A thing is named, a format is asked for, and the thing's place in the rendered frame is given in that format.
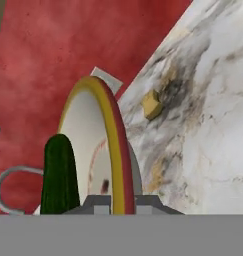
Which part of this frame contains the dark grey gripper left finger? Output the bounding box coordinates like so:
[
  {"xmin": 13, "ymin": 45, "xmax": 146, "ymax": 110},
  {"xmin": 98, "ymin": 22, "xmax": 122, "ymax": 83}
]
[{"xmin": 63, "ymin": 194, "xmax": 113, "ymax": 216}]

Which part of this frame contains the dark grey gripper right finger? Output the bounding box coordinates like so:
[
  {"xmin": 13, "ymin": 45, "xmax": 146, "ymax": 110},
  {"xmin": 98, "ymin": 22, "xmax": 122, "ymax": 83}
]
[{"xmin": 135, "ymin": 194, "xmax": 185, "ymax": 216}]

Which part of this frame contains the white bowl yellow red rim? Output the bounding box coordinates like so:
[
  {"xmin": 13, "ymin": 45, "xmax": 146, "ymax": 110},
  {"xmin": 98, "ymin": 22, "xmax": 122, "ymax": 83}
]
[{"xmin": 57, "ymin": 75, "xmax": 144, "ymax": 216}]

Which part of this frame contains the green cucumber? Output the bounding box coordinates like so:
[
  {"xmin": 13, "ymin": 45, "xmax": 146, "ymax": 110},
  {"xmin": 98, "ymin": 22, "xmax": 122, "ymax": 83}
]
[{"xmin": 39, "ymin": 133, "xmax": 81, "ymax": 216}]

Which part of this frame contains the small yellow block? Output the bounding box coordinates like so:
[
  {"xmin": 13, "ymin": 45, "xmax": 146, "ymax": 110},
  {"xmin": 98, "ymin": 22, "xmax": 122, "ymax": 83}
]
[{"xmin": 141, "ymin": 89, "xmax": 164, "ymax": 121}]

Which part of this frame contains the pale grey wall plate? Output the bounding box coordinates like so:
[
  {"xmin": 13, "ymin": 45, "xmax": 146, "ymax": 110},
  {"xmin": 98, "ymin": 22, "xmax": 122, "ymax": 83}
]
[{"xmin": 89, "ymin": 66, "xmax": 124, "ymax": 97}]

